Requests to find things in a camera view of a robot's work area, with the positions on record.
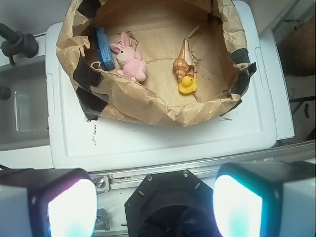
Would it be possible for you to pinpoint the aluminium extrusion rail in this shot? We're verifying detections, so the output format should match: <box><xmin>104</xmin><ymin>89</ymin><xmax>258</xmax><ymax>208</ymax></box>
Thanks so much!
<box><xmin>90</xmin><ymin>140</ymin><xmax>316</xmax><ymax>194</ymax></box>

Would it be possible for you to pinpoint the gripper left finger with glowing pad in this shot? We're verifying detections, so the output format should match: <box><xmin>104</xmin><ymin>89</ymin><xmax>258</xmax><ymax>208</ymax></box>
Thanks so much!
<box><xmin>0</xmin><ymin>168</ymin><xmax>97</xmax><ymax>237</ymax></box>

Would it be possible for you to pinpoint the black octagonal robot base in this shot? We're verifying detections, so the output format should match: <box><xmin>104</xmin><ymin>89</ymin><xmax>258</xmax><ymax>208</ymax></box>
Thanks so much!
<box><xmin>125</xmin><ymin>170</ymin><xmax>220</xmax><ymax>237</ymax></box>

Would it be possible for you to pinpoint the black clamp handle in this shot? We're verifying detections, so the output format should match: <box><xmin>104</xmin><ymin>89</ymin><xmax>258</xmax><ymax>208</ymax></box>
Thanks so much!
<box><xmin>0</xmin><ymin>23</ymin><xmax>39</xmax><ymax>66</ymax></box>

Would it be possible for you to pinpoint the brown spiral seashell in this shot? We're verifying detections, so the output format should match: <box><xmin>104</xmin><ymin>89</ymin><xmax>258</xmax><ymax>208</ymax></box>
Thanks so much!
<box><xmin>173</xmin><ymin>39</ymin><xmax>194</xmax><ymax>81</ymax></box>

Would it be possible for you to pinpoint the pink plush bunny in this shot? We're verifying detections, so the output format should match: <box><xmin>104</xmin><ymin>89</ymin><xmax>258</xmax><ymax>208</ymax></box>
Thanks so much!
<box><xmin>110</xmin><ymin>32</ymin><xmax>147</xmax><ymax>83</ymax></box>

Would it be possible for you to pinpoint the blue sponge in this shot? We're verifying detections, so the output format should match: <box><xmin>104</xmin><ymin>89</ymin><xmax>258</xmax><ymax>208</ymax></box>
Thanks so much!
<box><xmin>94</xmin><ymin>27</ymin><xmax>115</xmax><ymax>71</ymax></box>

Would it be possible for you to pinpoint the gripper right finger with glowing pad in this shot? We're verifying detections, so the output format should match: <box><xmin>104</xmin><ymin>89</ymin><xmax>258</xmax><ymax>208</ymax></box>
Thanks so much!
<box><xmin>213</xmin><ymin>161</ymin><xmax>316</xmax><ymax>237</ymax></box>

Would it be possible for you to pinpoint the yellow rubber duck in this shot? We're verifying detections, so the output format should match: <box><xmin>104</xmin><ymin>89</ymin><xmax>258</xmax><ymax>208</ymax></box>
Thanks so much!
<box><xmin>178</xmin><ymin>74</ymin><xmax>197</xmax><ymax>94</ymax></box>

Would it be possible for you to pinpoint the grey plastic bin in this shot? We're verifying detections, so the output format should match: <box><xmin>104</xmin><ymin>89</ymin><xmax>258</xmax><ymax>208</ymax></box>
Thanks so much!
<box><xmin>0</xmin><ymin>55</ymin><xmax>51</xmax><ymax>151</ymax></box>

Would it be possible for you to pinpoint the white plastic bin lid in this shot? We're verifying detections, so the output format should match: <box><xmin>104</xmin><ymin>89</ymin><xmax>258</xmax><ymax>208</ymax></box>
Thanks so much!
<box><xmin>45</xmin><ymin>0</ymin><xmax>277</xmax><ymax>171</ymax></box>

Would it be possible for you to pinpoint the brown paper bag tray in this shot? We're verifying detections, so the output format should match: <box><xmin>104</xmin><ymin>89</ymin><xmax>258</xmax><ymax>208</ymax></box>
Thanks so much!
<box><xmin>56</xmin><ymin>0</ymin><xmax>256</xmax><ymax>127</ymax></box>

